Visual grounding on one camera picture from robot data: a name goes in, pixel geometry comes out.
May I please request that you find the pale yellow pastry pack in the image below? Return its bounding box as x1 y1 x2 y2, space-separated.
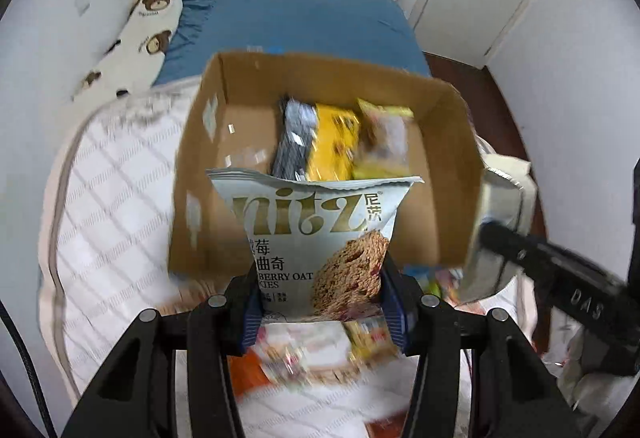
352 98 413 180

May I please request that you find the yellow snack pack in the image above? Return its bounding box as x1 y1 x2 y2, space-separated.
306 104 360 181

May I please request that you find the Nitz cookie bag pale blue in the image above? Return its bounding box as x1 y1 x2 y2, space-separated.
207 168 419 322

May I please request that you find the black silver snack pack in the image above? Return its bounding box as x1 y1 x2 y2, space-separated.
271 96 319 181

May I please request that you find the orange snack pack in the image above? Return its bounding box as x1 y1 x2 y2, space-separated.
228 349 272 399

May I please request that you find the bear print long pillow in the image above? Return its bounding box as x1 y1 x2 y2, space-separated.
73 0 183 101

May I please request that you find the silver white snack bag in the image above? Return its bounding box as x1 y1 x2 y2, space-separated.
458 154 537 303

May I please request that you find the brown cardboard box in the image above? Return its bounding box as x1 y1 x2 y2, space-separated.
168 51 484 280

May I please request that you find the white floral quilted mat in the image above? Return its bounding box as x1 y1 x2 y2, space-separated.
38 79 539 438

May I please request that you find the black cable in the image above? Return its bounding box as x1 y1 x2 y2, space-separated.
0 301 58 438

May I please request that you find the blue bed sheet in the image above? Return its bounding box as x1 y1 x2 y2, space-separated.
155 0 431 84

